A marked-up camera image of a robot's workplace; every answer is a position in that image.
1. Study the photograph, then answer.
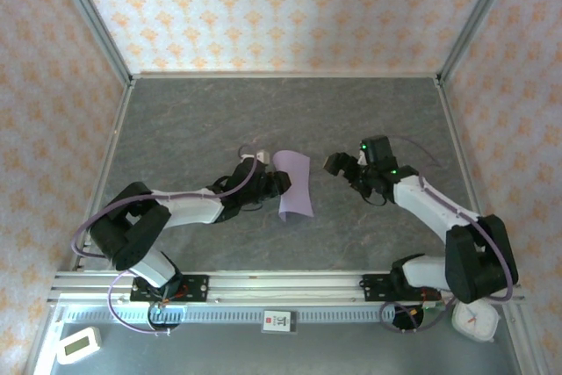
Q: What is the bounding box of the grey metal shelf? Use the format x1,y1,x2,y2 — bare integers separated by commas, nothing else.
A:
25,320,528,375

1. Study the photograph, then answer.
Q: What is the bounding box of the white square analog clock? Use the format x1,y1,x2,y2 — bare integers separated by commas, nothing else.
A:
451,301,500,343

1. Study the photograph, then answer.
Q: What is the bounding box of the aluminium table edge rail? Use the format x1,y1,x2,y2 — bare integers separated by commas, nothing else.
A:
434,76,501,270
69,78,135,271
129,70,443,83

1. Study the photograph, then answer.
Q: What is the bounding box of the light purple paper sheet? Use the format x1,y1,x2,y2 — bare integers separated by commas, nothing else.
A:
271,149,316,223

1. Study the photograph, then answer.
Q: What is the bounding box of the white label card red mark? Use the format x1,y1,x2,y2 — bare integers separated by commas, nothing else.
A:
262,309,299,335

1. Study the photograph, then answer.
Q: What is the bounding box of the grey slotted cable duct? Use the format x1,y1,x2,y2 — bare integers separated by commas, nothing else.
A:
59,304,399,324

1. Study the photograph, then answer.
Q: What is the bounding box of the white digital timer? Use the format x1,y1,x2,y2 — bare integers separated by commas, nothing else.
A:
56,326,103,366

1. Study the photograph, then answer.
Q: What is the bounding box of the black round cable port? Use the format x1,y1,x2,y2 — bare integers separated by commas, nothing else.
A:
147,302,184,334
391,302,425,334

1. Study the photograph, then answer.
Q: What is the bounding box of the long aluminium base rail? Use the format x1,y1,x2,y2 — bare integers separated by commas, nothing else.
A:
47,270,526,306

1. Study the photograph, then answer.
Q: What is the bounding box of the aluminium frame post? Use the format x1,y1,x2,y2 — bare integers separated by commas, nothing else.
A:
47,0,135,86
436,0,524,84

